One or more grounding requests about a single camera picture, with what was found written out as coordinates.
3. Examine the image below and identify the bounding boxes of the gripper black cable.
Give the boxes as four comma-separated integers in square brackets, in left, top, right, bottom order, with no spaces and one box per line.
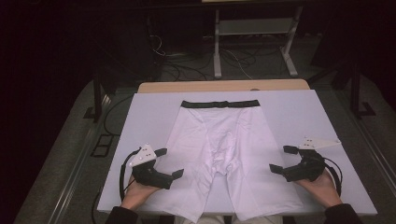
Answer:
[119,147,143,202]
[323,157,344,198]

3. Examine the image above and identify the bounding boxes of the person's right hand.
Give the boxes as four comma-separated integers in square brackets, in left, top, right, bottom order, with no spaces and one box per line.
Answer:
[293,169,344,209]

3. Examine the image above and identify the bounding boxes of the person's left hand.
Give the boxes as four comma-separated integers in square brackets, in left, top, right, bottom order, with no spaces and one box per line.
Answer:
[120,175,162,212]

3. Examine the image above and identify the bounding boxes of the thin black floor cable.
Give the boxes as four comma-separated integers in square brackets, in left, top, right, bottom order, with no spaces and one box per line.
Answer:
[103,94,134,136]

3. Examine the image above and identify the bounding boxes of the white metal stand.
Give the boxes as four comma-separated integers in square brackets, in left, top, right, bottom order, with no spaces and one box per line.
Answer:
[213,6,304,79]

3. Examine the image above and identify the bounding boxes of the metal floor rail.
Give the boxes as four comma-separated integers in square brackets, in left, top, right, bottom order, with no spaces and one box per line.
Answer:
[339,92,396,194]
[46,92,113,224]

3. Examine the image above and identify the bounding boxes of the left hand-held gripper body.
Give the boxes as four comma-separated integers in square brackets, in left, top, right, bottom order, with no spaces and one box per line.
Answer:
[128,143,174,190]

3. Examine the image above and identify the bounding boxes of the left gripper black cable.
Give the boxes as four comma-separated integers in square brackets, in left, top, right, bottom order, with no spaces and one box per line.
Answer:
[119,147,143,202]

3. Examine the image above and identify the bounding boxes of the black metal stand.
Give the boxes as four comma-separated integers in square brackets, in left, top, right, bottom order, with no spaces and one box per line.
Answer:
[349,62,376,119]
[83,69,118,123]

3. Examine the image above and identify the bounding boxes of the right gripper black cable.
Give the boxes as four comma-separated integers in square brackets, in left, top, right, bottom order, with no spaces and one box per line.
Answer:
[323,157,344,198]

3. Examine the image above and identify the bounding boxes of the bundle of black floor cables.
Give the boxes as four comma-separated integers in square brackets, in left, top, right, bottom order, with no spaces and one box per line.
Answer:
[148,34,281,82]

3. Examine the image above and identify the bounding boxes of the wooden table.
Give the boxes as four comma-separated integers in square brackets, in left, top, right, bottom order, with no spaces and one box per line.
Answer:
[137,78,311,94]

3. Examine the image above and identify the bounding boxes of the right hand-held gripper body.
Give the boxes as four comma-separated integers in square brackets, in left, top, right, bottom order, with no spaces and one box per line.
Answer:
[281,136,342,183]

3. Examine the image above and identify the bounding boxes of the white table cover board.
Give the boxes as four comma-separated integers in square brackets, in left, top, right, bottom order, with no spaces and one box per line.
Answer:
[96,89,378,217]

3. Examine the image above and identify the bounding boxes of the white shorts with black waistband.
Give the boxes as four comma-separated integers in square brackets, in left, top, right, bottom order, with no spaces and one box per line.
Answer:
[146,99,304,224]

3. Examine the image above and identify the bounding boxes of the white floor cable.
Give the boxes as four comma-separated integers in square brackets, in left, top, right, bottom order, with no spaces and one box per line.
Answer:
[222,49,254,80]

